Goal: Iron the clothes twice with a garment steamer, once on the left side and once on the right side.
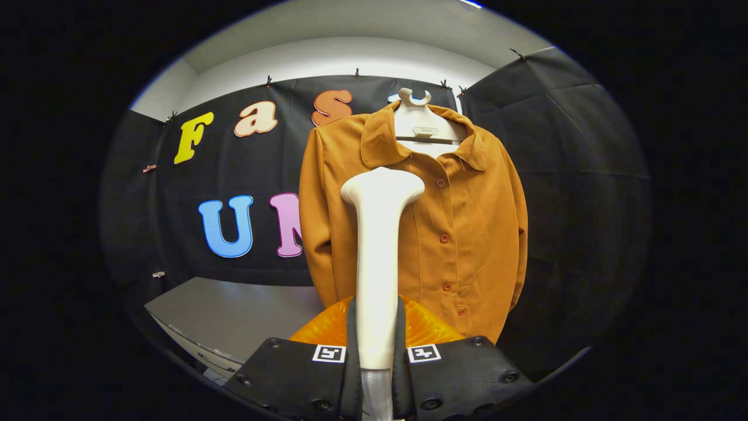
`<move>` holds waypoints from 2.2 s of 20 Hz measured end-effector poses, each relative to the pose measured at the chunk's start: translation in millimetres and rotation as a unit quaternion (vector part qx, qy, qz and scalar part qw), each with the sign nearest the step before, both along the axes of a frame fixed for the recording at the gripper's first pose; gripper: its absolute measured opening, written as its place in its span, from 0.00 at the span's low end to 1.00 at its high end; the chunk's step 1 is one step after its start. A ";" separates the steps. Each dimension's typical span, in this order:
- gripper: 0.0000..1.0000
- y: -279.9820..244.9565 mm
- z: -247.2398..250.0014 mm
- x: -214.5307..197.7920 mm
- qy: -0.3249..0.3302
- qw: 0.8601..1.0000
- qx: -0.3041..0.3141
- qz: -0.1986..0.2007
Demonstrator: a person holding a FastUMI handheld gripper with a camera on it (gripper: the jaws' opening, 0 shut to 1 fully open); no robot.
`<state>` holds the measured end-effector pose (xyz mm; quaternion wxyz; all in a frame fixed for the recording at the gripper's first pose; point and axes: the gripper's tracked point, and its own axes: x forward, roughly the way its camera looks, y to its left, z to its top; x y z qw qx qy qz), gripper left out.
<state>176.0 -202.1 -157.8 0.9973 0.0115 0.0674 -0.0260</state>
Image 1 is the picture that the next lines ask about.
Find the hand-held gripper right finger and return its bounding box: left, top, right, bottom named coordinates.
left=393, top=295, right=534, bottom=421

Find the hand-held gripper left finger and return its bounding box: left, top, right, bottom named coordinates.
left=224, top=295, right=364, bottom=421

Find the white garment steamer head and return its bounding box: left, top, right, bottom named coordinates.
left=341, top=167, right=426, bottom=370

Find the orange button shirt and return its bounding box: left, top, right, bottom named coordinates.
left=299, top=99, right=529, bottom=344

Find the white garment hanger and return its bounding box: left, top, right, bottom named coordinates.
left=393, top=88, right=468, bottom=158

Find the grey cabinet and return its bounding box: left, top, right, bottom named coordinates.
left=144, top=276, right=325, bottom=387

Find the row of black clips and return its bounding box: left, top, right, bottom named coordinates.
left=164, top=48, right=527, bottom=125

